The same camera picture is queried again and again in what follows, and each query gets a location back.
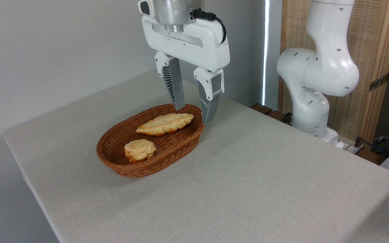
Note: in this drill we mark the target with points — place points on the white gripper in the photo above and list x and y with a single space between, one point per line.
211 50

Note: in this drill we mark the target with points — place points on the long leaf-shaped bread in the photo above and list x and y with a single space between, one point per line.
165 124

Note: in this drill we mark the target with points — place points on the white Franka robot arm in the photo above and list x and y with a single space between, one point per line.
326 67

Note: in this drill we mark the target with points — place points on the small round bread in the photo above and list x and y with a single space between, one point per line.
139 151

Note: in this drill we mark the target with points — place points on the brown wicker oval basket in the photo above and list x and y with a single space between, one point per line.
174 143

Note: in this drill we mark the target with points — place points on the dark brown wooden block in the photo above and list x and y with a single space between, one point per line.
371 156
260 108
277 115

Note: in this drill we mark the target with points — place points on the grey tablecloth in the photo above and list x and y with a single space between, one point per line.
248 175

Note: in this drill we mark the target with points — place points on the wooden rattan folding screen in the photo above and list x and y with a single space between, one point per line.
370 44

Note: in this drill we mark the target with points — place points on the dark metal screen hinge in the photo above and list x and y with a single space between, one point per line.
379 82

